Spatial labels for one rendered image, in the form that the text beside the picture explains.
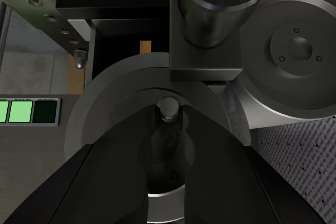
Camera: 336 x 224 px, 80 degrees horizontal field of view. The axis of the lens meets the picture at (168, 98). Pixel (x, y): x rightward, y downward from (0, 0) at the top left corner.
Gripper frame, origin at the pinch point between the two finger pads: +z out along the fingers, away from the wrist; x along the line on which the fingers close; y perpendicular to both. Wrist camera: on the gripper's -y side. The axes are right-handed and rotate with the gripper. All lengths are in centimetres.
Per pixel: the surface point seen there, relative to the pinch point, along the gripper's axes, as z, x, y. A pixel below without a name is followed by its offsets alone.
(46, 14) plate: 27.9, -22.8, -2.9
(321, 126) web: 8.2, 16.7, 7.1
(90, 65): 6.3, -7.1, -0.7
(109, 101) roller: 3.1, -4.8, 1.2
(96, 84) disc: 4.7, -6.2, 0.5
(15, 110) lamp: 31, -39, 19
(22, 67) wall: 265, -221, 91
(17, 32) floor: 235, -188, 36
